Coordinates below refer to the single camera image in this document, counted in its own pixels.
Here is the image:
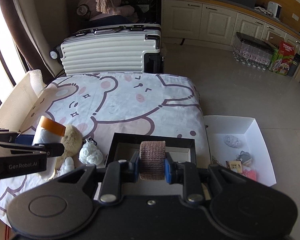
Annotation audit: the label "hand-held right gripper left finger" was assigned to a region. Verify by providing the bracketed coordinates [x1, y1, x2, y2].
[55, 152, 141, 203]

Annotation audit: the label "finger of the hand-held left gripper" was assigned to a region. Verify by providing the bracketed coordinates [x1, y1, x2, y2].
[0, 141, 65, 158]
[0, 127, 36, 147]

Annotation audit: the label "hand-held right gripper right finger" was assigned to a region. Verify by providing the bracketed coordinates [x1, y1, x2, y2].
[164, 152, 263, 203]

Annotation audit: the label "bottle with orange cap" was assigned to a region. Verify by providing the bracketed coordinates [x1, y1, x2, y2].
[32, 115, 66, 147]

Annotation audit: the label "beige plush toy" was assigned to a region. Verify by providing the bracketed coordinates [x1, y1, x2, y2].
[55, 124, 83, 170]

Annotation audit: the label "black shallow box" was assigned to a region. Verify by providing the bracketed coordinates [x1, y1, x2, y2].
[105, 132, 197, 171]

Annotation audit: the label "small white plush item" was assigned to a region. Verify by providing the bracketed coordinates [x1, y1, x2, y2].
[58, 156, 76, 176]

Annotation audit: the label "small brown packet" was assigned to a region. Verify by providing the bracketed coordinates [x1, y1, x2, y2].
[226, 160, 243, 173]

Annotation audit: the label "small grey plush patch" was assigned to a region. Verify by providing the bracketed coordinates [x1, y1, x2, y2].
[223, 135, 238, 147]

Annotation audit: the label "bear printed blanket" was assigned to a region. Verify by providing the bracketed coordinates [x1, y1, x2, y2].
[0, 72, 207, 227]

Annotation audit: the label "pink knitted item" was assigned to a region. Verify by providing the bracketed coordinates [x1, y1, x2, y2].
[241, 169, 258, 180]

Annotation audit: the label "white cardboard box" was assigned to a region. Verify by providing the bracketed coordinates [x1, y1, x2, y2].
[204, 115, 277, 187]

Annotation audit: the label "white ribbed suitcase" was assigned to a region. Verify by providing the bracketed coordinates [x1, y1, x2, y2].
[49, 24, 165, 76]

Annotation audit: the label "brown curtain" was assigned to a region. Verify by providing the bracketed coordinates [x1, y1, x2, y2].
[0, 0, 65, 78]

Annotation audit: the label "wrapped pack of water bottles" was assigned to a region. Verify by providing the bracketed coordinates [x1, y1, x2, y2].
[232, 32, 278, 71]

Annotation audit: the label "cream kitchen cabinets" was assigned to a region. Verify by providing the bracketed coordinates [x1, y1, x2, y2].
[159, 0, 300, 83]

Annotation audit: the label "green and red carton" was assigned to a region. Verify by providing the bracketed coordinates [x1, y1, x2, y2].
[269, 40, 297, 77]

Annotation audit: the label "dark grey bin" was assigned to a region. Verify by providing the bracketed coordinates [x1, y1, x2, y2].
[287, 53, 300, 77]

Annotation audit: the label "small white appliance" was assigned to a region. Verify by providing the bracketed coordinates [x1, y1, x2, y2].
[267, 1, 283, 18]

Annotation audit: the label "grey mouse plush keychain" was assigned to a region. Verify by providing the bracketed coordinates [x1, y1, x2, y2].
[236, 150, 253, 167]

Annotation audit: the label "dark window frame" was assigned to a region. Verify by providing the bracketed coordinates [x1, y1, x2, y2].
[0, 25, 17, 110]

